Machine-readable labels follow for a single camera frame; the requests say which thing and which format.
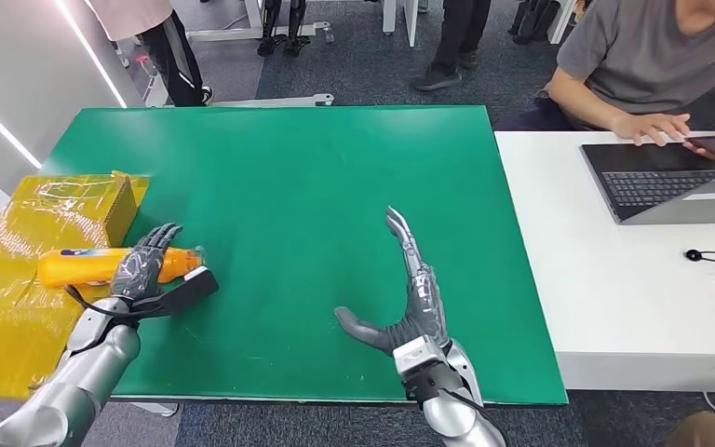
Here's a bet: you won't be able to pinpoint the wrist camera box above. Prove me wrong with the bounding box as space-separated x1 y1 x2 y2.
128 266 220 318
393 335 465 402

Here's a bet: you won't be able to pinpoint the dark grey laptop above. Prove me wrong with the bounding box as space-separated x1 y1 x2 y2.
580 142 715 225

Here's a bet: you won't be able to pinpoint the white stand base bar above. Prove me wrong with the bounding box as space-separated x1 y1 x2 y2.
212 92 335 109

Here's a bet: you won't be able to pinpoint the green table mat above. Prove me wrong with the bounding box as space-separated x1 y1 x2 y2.
39 105 569 407

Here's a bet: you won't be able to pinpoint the brown rounded object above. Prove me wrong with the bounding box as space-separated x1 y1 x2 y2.
666 411 715 447

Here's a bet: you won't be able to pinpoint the person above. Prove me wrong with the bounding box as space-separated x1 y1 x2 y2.
86 0 214 107
411 0 493 92
493 0 715 165

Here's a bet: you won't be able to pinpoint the black humanoid robot legs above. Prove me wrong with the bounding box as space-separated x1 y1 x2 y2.
257 0 320 58

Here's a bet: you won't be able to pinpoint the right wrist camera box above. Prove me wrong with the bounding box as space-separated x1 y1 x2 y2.
393 335 465 402

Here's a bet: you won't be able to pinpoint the yellow taped cardboard box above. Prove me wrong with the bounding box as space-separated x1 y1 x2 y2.
0 171 150 400

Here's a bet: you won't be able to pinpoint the white desk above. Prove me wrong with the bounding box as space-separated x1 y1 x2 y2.
493 129 715 393

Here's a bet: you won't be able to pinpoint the white support frame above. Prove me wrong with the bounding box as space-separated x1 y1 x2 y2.
187 0 334 43

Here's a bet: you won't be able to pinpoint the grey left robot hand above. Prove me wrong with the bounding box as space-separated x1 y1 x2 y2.
110 223 184 304

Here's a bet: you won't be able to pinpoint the person's right hand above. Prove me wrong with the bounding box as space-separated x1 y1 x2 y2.
610 113 692 147

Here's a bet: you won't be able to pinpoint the orange plastic bottle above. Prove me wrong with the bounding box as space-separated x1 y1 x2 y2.
36 245 208 290

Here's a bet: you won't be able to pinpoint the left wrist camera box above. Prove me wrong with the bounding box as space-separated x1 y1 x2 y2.
128 266 220 318

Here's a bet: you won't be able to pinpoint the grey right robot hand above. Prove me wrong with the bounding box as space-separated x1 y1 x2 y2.
333 206 452 358

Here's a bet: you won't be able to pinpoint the white furniture leg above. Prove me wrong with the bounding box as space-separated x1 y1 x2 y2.
383 0 419 47

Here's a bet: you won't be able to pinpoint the white stand with red mark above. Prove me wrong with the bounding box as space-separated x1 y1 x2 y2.
135 54 169 107

